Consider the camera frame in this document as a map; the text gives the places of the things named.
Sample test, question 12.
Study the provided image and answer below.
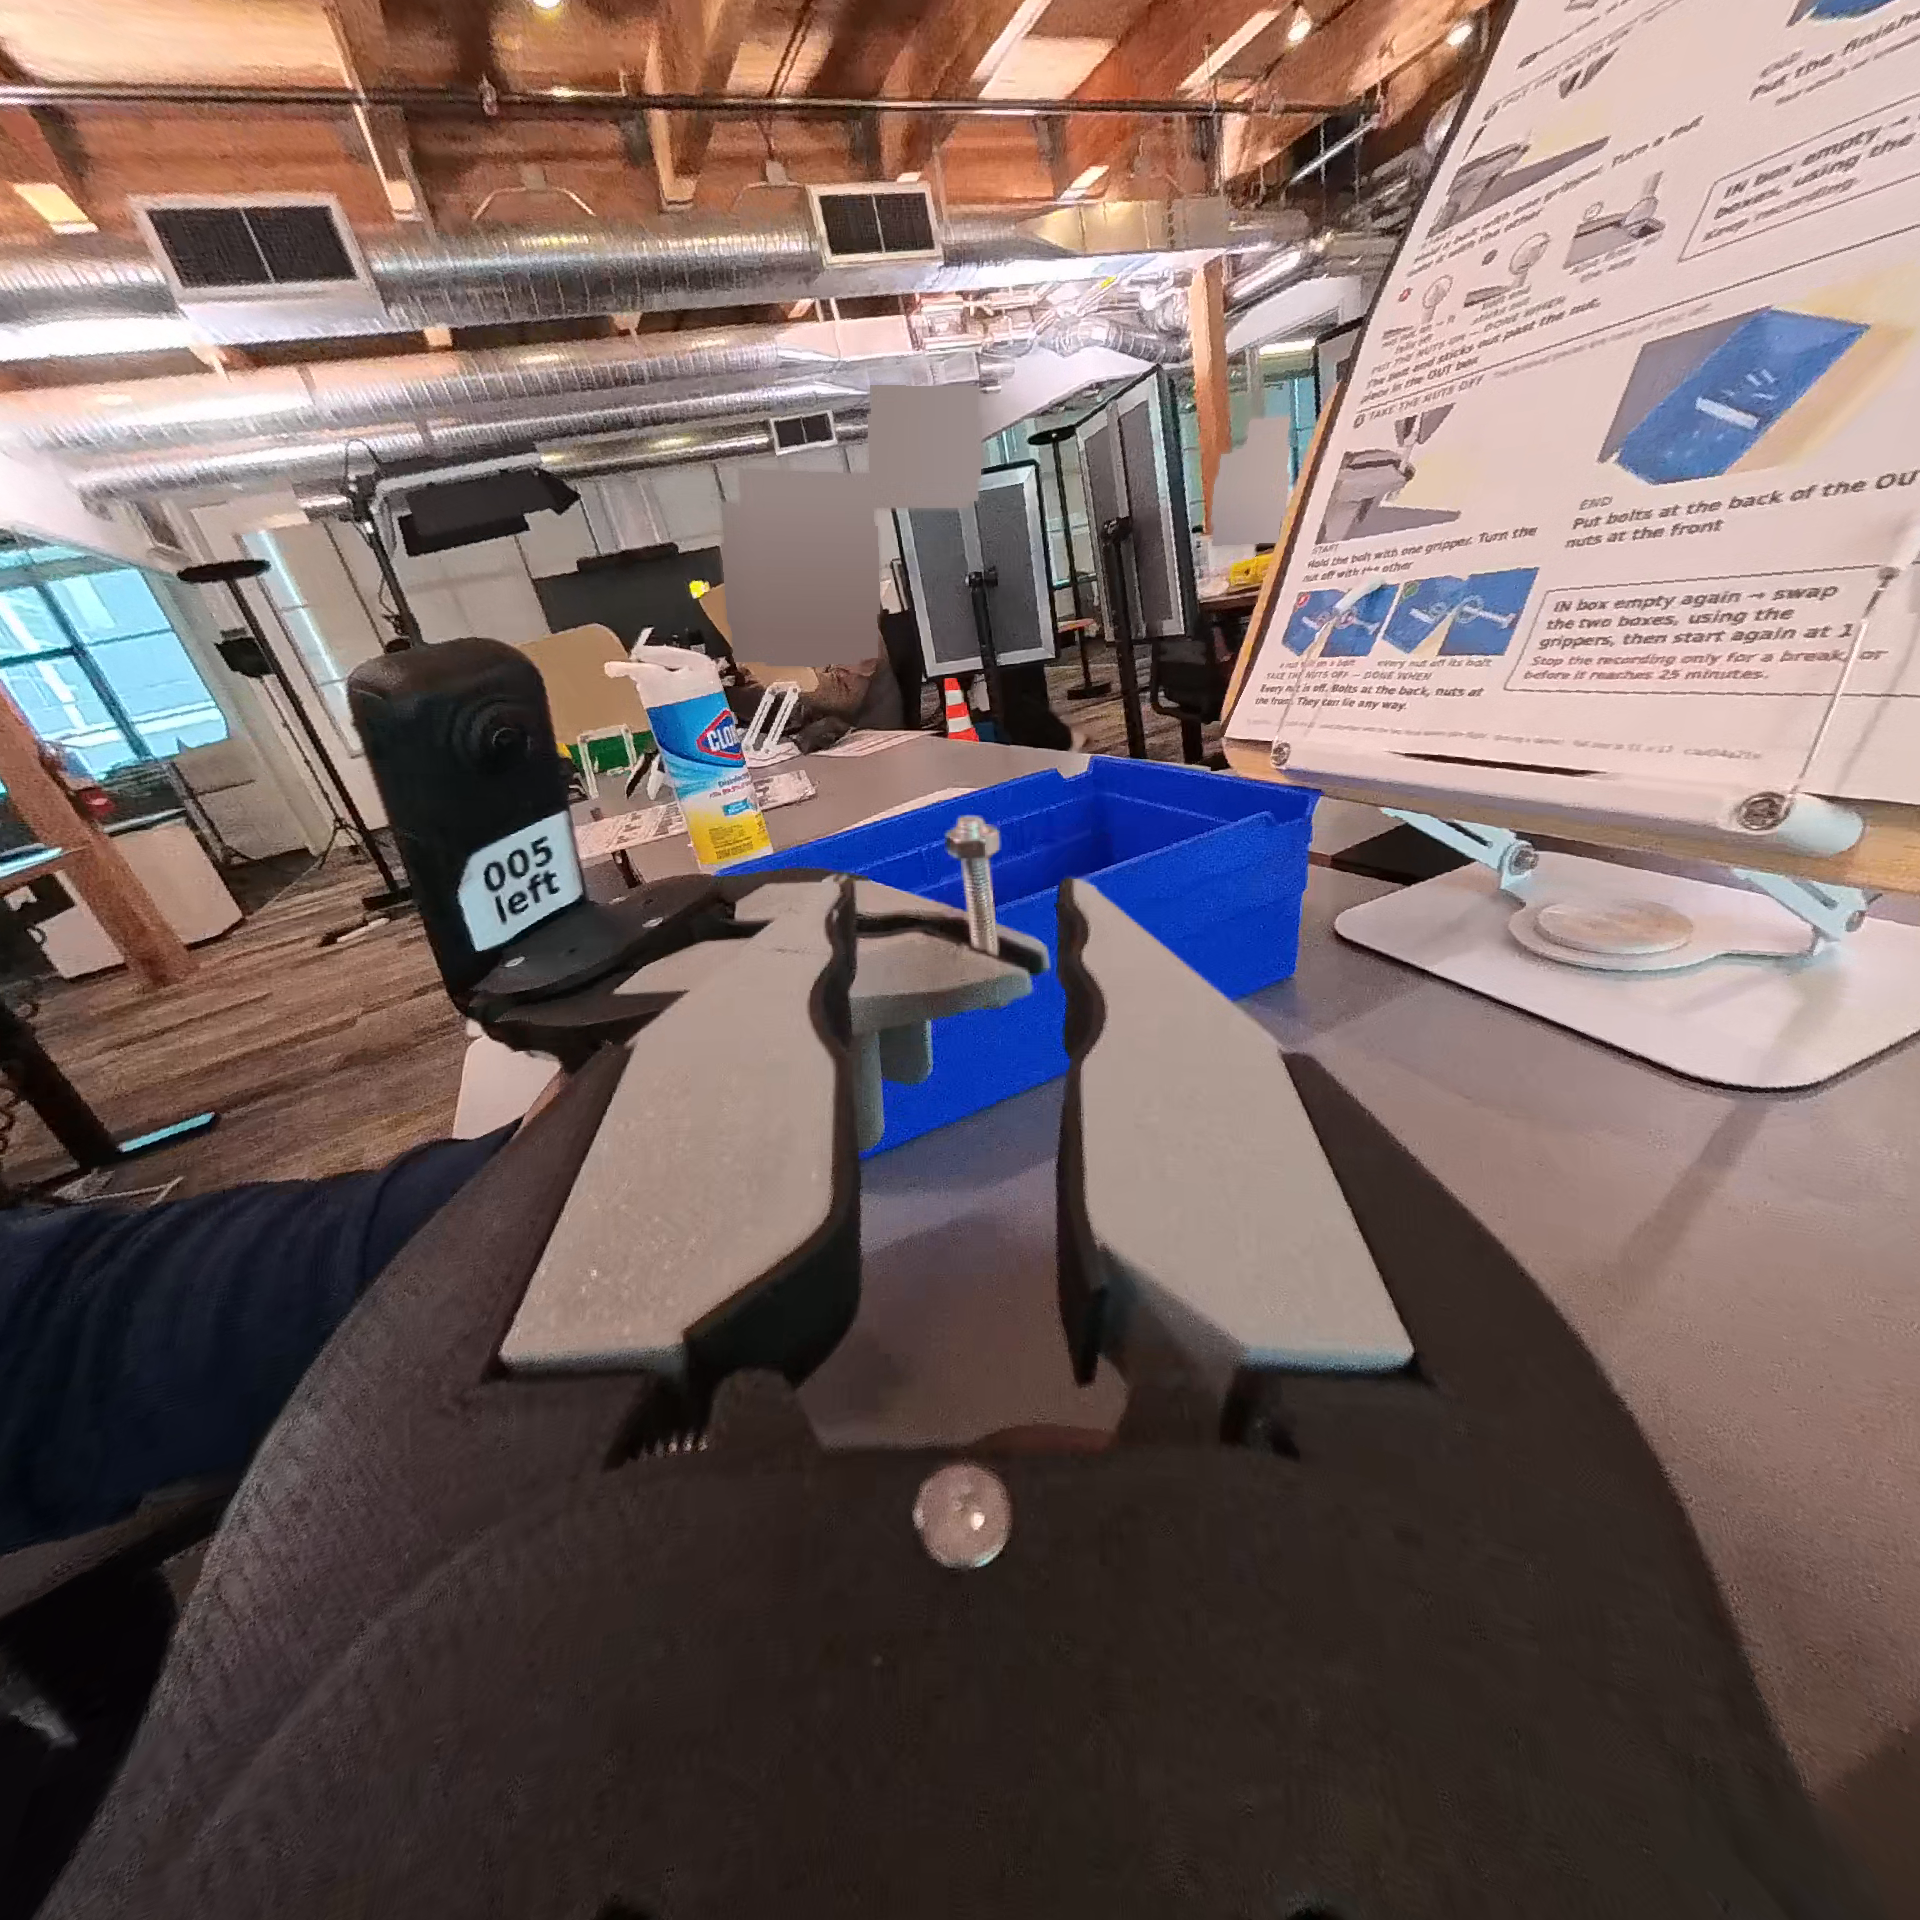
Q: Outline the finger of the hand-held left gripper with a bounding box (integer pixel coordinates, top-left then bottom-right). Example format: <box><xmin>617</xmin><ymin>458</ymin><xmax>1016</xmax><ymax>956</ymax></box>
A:
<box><xmin>612</xmin><ymin>928</ymin><xmax>1040</xmax><ymax>1156</ymax></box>
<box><xmin>731</xmin><ymin>879</ymin><xmax>1051</xmax><ymax>974</ymax></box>

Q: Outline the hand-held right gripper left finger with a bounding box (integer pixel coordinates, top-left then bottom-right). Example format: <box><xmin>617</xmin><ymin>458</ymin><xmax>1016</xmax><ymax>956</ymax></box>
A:
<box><xmin>497</xmin><ymin>879</ymin><xmax>867</xmax><ymax>1391</ymax></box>

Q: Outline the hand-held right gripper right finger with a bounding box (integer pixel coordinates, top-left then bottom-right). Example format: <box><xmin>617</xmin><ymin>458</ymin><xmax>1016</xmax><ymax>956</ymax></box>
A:
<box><xmin>1055</xmin><ymin>879</ymin><xmax>1417</xmax><ymax>1407</ymax></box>

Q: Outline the silver hex bolt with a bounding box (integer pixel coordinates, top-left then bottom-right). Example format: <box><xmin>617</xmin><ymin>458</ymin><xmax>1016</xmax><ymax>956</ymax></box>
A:
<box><xmin>945</xmin><ymin>815</ymin><xmax>1004</xmax><ymax>954</ymax></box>

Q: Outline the blue plastic bin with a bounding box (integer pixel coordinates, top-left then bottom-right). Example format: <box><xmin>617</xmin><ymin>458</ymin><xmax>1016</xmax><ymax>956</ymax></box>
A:
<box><xmin>719</xmin><ymin>754</ymin><xmax>1321</xmax><ymax>1162</ymax></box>

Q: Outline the person's left forearm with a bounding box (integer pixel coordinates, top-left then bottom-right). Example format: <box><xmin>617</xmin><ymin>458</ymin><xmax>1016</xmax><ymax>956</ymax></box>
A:
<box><xmin>0</xmin><ymin>1124</ymin><xmax>520</xmax><ymax>1554</ymax></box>

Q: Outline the tan board on white stand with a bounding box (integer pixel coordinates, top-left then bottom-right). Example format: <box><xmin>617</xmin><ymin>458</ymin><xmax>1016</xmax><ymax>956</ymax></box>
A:
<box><xmin>518</xmin><ymin>622</ymin><xmax>663</xmax><ymax>804</ymax></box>

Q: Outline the disinfectant wipes canister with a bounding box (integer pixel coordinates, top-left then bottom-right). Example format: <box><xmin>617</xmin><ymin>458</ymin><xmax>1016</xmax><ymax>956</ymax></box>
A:
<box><xmin>604</xmin><ymin>642</ymin><xmax>778</xmax><ymax>874</ymax></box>

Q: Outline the black display screen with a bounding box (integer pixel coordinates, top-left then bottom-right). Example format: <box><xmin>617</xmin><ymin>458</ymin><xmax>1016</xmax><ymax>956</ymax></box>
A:
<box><xmin>535</xmin><ymin>552</ymin><xmax>730</xmax><ymax>641</ymax></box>

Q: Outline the black studio light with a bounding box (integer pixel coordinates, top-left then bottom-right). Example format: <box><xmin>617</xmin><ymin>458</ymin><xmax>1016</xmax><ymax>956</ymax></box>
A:
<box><xmin>307</xmin><ymin>442</ymin><xmax>583</xmax><ymax>559</ymax></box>

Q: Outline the white cabinet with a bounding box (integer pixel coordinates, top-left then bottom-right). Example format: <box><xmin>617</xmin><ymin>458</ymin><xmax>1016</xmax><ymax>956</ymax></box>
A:
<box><xmin>47</xmin><ymin>823</ymin><xmax>246</xmax><ymax>976</ymax></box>

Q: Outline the large window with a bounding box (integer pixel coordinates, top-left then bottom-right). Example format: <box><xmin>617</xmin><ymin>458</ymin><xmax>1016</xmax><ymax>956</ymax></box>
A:
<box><xmin>0</xmin><ymin>547</ymin><xmax>231</xmax><ymax>782</ymax></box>

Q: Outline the white framed grey panel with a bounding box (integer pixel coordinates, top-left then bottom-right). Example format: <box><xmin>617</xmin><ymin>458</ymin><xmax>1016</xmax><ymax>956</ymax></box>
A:
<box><xmin>1078</xmin><ymin>368</ymin><xmax>1206</xmax><ymax>759</ymax></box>
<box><xmin>892</xmin><ymin>462</ymin><xmax>1059</xmax><ymax>745</ymax></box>

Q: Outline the black office chair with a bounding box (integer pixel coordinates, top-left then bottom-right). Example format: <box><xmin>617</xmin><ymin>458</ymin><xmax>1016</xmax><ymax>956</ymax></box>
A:
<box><xmin>1153</xmin><ymin>622</ymin><xmax>1239</xmax><ymax>759</ymax></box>

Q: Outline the wooden standing desk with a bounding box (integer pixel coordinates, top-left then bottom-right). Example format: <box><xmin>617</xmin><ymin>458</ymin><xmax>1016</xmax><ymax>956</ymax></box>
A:
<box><xmin>0</xmin><ymin>839</ymin><xmax>220</xmax><ymax>1186</ymax></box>

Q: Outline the large white air vent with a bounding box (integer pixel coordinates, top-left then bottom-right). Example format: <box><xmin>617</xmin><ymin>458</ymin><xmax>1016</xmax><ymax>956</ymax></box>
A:
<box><xmin>132</xmin><ymin>193</ymin><xmax>376</xmax><ymax>305</ymax></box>

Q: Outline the wooden display board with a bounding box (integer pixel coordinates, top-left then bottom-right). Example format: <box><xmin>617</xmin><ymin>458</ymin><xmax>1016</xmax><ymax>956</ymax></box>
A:
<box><xmin>1218</xmin><ymin>0</ymin><xmax>1920</xmax><ymax>899</ymax></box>

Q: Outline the printed instruction sheet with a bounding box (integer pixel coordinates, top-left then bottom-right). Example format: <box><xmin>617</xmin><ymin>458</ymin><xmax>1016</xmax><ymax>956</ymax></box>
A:
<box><xmin>1227</xmin><ymin>0</ymin><xmax>1920</xmax><ymax>804</ymax></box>

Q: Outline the silver ventilation duct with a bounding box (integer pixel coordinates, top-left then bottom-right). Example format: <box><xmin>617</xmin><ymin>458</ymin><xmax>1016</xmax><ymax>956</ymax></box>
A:
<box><xmin>0</xmin><ymin>202</ymin><xmax>1308</xmax><ymax>324</ymax></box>
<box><xmin>0</xmin><ymin>323</ymin><xmax>993</xmax><ymax>452</ymax></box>

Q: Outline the wooden support post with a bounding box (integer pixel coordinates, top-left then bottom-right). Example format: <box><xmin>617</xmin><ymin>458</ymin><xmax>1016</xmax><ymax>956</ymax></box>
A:
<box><xmin>1192</xmin><ymin>256</ymin><xmax>1235</xmax><ymax>519</ymax></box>
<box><xmin>0</xmin><ymin>681</ymin><xmax>198</xmax><ymax>991</ymax></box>

